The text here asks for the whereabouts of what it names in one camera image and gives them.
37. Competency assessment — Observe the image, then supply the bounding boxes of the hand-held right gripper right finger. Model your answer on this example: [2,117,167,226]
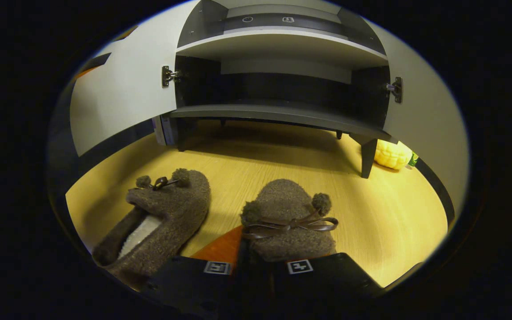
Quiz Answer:
[256,252,383,317]

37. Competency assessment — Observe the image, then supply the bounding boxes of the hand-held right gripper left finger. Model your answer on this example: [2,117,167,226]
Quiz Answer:
[143,225,256,317]

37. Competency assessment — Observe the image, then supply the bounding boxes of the brown fuzzy shoe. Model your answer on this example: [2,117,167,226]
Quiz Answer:
[240,179,339,263]
[92,168,211,278]

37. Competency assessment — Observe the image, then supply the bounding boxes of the white cabinet door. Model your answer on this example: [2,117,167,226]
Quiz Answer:
[365,18,470,214]
[69,0,201,157]

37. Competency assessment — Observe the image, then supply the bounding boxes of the white and grey shoe cabinet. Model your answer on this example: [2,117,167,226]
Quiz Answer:
[158,0,401,179]

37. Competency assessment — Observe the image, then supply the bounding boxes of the metal door hinge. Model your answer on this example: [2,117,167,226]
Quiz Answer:
[162,66,180,88]
[386,76,404,104]

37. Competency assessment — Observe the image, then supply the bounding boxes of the yellow plush toy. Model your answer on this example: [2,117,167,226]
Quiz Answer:
[374,139,413,171]

